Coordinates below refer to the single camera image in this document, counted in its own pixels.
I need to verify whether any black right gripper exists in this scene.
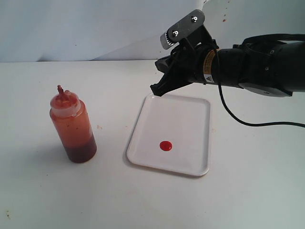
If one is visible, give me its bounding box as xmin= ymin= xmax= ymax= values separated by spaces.
xmin=150 ymin=44 xmax=210 ymax=97

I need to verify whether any red sauce squeeze bottle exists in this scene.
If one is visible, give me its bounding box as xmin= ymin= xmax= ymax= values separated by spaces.
xmin=50 ymin=85 xmax=97 ymax=163

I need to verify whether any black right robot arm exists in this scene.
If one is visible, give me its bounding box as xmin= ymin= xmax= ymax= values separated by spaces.
xmin=151 ymin=33 xmax=305 ymax=97

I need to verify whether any white rectangular tray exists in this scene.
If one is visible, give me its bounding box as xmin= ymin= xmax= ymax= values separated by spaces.
xmin=126 ymin=94 xmax=211 ymax=177

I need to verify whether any red sauce blob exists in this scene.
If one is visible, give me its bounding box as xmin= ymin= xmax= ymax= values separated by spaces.
xmin=160 ymin=141 xmax=173 ymax=152

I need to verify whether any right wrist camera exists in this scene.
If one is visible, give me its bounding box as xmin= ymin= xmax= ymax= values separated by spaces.
xmin=160 ymin=9 xmax=213 ymax=50

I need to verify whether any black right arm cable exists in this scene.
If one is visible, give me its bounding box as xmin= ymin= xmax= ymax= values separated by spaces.
xmin=214 ymin=33 xmax=305 ymax=128

